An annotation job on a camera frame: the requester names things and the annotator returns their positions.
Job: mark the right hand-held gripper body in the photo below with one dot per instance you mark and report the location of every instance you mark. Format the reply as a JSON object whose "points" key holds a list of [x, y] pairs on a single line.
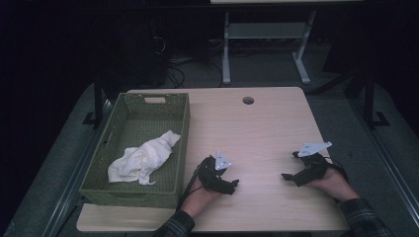
{"points": [[313, 168]]}

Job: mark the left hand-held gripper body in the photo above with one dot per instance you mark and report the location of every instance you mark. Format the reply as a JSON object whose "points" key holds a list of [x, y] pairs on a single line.
{"points": [[210, 177]]}

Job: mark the white towel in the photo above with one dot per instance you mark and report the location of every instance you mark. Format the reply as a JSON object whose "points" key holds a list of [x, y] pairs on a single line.
{"points": [[145, 159]]}

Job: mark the green woven basket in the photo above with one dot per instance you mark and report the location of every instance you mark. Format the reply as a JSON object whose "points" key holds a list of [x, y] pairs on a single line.
{"points": [[138, 131]]}

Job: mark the person's left hand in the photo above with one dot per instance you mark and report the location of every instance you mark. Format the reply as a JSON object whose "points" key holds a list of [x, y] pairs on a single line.
{"points": [[199, 201]]}

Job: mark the person's right hand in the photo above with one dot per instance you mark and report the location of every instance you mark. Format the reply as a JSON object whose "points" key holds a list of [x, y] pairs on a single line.
{"points": [[336, 186]]}

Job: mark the aluminium rail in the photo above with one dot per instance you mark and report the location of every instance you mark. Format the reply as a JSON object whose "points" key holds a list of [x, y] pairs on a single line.
{"points": [[388, 164], [77, 171]]}

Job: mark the black stand post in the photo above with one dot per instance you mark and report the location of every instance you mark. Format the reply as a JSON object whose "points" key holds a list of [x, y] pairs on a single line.
{"points": [[369, 102], [98, 102]]}

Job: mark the grey metal table frame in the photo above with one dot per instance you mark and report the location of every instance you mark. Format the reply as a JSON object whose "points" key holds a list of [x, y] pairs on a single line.
{"points": [[267, 31]]}

